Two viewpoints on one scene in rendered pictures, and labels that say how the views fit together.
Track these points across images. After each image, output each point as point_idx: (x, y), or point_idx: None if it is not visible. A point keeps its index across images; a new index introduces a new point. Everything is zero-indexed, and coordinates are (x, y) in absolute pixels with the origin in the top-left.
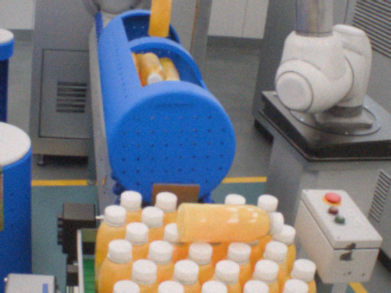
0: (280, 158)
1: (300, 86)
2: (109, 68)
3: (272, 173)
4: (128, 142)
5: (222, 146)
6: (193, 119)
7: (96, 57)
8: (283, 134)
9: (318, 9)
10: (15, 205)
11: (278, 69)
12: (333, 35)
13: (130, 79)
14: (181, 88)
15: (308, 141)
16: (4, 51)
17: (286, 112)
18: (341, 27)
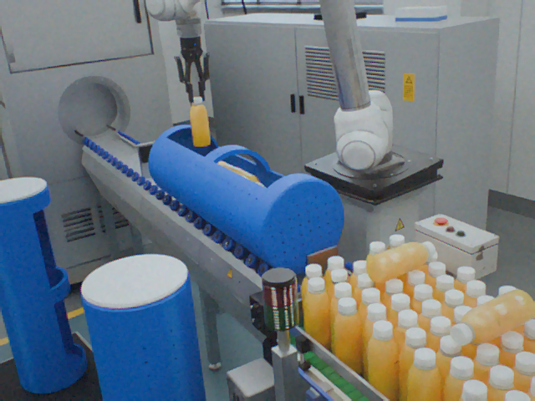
0: None
1: (364, 150)
2: (201, 182)
3: None
4: (274, 232)
5: (336, 213)
6: (313, 200)
7: (121, 179)
8: (339, 192)
9: (359, 86)
10: (191, 317)
11: (339, 143)
12: (372, 103)
13: (246, 185)
14: (302, 180)
15: (369, 190)
16: (46, 197)
17: (336, 174)
18: None
